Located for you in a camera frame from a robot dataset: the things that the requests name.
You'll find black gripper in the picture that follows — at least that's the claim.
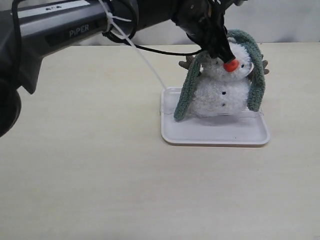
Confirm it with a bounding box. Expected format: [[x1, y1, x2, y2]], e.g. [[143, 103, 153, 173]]
[[172, 0, 235, 63]]

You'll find white plush snowman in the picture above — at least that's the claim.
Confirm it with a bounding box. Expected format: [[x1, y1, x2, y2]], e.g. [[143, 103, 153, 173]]
[[178, 41, 271, 119]]

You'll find green knitted scarf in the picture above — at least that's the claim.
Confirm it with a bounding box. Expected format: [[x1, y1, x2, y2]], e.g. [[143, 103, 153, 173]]
[[172, 29, 267, 124]]

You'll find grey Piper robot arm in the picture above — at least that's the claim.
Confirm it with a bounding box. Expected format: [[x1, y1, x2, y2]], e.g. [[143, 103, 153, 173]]
[[0, 0, 242, 135]]

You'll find white backdrop curtain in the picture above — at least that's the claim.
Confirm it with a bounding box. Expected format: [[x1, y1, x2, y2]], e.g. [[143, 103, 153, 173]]
[[37, 0, 320, 48]]

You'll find white plastic tray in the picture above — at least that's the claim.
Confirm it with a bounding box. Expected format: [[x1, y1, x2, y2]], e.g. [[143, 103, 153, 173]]
[[160, 87, 271, 148]]

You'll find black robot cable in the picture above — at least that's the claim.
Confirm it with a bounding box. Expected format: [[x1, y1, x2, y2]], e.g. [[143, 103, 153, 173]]
[[11, 0, 208, 56]]

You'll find white cable tie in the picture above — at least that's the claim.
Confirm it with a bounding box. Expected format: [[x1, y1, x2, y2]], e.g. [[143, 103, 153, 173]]
[[98, 0, 167, 90]]

